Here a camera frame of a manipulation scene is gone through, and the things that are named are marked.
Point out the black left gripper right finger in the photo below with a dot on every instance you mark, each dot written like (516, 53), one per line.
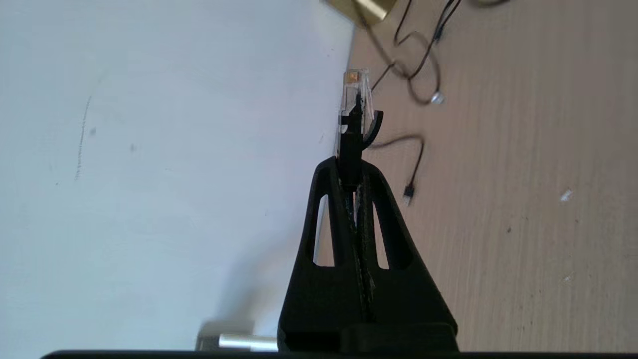
(413, 299)

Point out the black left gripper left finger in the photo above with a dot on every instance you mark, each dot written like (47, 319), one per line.
(314, 299)

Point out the tiny white paper scrap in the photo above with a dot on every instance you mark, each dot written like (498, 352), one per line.
(566, 195)

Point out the brass desk lamp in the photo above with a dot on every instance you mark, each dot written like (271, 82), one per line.
(369, 6)

